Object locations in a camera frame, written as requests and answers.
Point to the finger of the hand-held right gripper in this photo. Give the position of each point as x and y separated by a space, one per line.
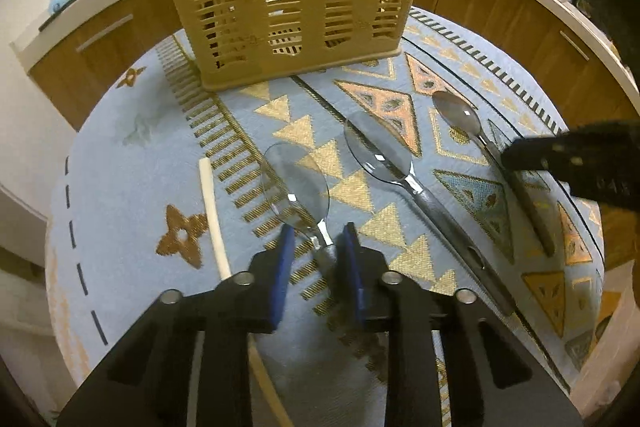
620 22
530 152

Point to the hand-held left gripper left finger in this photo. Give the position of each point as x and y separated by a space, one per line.
280 277

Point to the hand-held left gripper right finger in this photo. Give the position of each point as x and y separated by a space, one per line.
350 272

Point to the pale wooden chopstick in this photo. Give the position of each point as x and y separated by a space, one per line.
212 212

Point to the blue patterned tablecloth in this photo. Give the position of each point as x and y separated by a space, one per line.
150 187

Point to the wooden base cabinets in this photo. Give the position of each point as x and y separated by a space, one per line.
115 47

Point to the white tall cabinet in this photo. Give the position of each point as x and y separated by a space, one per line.
20 132

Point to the black flat tray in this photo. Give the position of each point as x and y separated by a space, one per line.
50 21

